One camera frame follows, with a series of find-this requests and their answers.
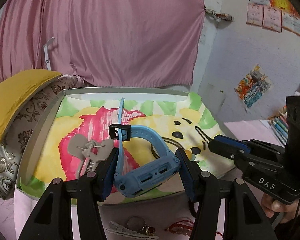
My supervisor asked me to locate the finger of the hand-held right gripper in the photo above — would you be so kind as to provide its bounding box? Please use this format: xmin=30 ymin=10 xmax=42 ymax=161
xmin=215 ymin=134 xmax=286 ymax=156
xmin=208 ymin=139 xmax=266 ymax=171

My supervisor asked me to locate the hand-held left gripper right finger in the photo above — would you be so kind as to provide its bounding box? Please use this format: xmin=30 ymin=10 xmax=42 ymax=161
xmin=175 ymin=148 xmax=278 ymax=240

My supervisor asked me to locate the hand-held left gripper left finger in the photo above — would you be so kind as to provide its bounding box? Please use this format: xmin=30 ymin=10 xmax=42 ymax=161
xmin=17 ymin=147 xmax=119 ymax=240

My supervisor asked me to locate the black bobby pin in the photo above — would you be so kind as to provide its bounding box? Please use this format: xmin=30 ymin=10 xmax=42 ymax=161
xmin=195 ymin=126 xmax=212 ymax=143

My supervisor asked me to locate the blue smartwatch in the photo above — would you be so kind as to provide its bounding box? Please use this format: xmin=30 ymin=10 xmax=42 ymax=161
xmin=109 ymin=97 xmax=180 ymax=198

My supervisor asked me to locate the grey metal tray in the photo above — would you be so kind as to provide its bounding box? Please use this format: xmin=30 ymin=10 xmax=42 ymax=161
xmin=16 ymin=87 xmax=238 ymax=203

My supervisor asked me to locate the person's right hand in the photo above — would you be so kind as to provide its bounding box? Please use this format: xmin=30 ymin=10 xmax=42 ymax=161
xmin=261 ymin=191 xmax=300 ymax=219

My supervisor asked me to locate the grey hair claw clip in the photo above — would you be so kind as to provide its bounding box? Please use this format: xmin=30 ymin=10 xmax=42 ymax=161
xmin=67 ymin=134 xmax=114 ymax=180

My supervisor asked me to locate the stack of books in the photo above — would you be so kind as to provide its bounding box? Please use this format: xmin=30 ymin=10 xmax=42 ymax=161
xmin=267 ymin=105 xmax=289 ymax=147

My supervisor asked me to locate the pink bed sheet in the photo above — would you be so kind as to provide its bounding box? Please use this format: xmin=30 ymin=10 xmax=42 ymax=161
xmin=0 ymin=120 xmax=288 ymax=240

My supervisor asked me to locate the white hair clip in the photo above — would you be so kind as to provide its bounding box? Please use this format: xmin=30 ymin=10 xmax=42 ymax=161
xmin=107 ymin=220 xmax=160 ymax=240

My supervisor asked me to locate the painted paper sheet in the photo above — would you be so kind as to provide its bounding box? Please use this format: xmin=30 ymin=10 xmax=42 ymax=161
xmin=20 ymin=92 xmax=237 ymax=203

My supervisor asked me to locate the floral patterned pillow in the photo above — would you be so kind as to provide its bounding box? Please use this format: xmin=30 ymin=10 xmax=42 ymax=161
xmin=0 ymin=74 xmax=85 ymax=200

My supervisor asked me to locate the yellow pillow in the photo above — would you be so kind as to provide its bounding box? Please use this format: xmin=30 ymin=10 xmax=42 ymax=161
xmin=0 ymin=69 xmax=63 ymax=147

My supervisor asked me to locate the pink curtain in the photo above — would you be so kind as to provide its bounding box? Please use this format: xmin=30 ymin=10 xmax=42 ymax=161
xmin=0 ymin=0 xmax=206 ymax=88

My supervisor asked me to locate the black hair tie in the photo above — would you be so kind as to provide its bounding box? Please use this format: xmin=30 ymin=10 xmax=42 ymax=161
xmin=151 ymin=137 xmax=183 ymax=159

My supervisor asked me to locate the colourful wall drawing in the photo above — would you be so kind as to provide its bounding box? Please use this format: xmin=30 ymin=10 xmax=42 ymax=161
xmin=234 ymin=65 xmax=272 ymax=109

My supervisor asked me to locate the red bead bracelet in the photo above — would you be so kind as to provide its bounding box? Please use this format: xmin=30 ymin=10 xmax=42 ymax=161
xmin=164 ymin=219 xmax=194 ymax=237

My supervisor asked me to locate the red white wall ornament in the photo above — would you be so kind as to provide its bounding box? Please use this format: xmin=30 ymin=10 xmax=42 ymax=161
xmin=205 ymin=8 xmax=234 ymax=22

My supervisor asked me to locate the group of wall certificates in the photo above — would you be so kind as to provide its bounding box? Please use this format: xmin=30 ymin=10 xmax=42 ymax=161
xmin=246 ymin=0 xmax=300 ymax=43

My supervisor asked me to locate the white window handle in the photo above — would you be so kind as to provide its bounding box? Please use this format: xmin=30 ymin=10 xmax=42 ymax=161
xmin=42 ymin=37 xmax=55 ymax=70

